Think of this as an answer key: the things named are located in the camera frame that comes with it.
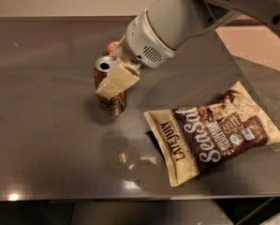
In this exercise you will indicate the red apple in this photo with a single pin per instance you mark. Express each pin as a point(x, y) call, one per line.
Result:
point(111, 47)

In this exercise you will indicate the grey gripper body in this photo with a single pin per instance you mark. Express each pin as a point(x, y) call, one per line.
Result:
point(143, 44)

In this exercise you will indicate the Late July chips bag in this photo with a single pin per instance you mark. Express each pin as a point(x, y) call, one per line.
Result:
point(194, 140)

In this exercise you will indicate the orange soda can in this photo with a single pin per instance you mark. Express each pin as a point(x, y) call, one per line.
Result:
point(117, 104)

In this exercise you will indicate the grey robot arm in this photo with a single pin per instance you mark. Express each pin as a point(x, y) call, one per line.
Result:
point(176, 21)

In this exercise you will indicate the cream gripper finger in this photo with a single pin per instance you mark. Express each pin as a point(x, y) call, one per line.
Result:
point(119, 79)
point(118, 52)

